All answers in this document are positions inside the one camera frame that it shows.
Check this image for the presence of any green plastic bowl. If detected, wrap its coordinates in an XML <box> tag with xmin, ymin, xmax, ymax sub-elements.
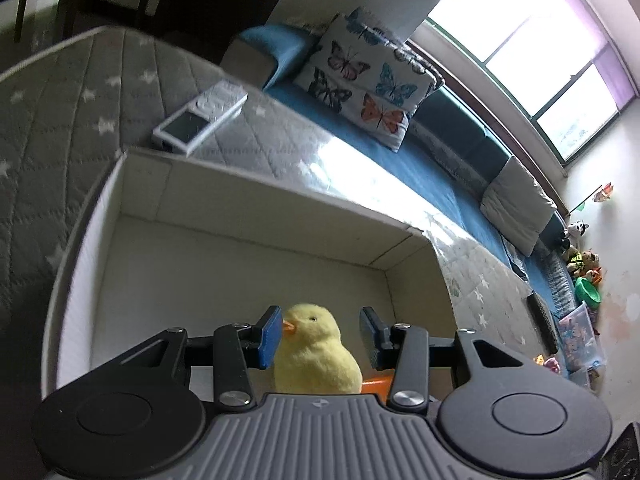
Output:
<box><xmin>575</xmin><ymin>278</ymin><xmax>601</xmax><ymax>310</ymax></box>

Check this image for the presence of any yellow plush chick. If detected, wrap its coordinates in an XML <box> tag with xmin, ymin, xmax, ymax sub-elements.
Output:
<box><xmin>273</xmin><ymin>304</ymin><xmax>362</xmax><ymax>394</ymax></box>

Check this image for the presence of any grey quilted star cover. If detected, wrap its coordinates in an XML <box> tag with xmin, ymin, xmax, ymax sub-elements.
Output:
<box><xmin>1</xmin><ymin>27</ymin><xmax>541</xmax><ymax>368</ymax></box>

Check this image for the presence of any white remote control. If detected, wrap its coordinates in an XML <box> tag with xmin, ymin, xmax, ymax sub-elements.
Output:
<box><xmin>152</xmin><ymin>79</ymin><xmax>248</xmax><ymax>156</ymax></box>

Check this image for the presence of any window with green frame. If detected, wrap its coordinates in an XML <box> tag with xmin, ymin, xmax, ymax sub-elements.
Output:
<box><xmin>411</xmin><ymin>0</ymin><xmax>638</xmax><ymax>166</ymax></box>

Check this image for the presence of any white folded cushion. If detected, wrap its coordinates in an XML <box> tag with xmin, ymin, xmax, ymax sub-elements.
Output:
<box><xmin>480</xmin><ymin>157</ymin><xmax>558</xmax><ymax>257</ymax></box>

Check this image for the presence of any open cardboard box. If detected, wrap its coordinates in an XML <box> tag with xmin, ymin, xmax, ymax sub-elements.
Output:
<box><xmin>40</xmin><ymin>150</ymin><xmax>457</xmax><ymax>394</ymax></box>

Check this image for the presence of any blue sofa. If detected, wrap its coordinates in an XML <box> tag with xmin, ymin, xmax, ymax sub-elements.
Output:
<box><xmin>219</xmin><ymin>24</ymin><xmax>576</xmax><ymax>321</ymax></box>

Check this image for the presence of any butterfly print pillow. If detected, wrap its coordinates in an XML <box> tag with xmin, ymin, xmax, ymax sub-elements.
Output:
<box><xmin>294</xmin><ymin>13</ymin><xmax>444</xmax><ymax>152</ymax></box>

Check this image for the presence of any pile of plush toys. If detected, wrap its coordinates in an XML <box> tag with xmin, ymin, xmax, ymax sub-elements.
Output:
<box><xmin>561</xmin><ymin>220</ymin><xmax>602</xmax><ymax>286</ymax></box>

